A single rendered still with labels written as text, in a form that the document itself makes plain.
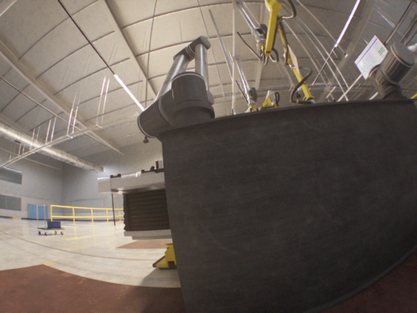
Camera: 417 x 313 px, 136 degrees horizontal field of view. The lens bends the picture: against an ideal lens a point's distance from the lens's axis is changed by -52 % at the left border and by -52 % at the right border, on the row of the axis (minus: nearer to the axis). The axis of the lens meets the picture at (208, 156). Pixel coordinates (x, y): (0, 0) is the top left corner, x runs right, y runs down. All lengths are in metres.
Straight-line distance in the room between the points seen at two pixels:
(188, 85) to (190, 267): 0.81
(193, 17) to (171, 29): 1.47
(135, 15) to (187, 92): 9.98
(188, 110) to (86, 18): 10.87
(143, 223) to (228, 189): 1.06
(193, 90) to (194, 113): 0.14
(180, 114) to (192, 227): 0.49
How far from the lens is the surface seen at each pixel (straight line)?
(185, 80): 0.92
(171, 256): 1.71
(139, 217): 1.60
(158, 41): 11.41
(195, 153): 0.69
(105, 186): 1.41
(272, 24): 1.82
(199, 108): 0.81
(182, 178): 0.68
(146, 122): 1.07
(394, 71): 1.46
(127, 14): 10.76
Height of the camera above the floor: 0.57
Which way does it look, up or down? 16 degrees up
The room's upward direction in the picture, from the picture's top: 9 degrees counter-clockwise
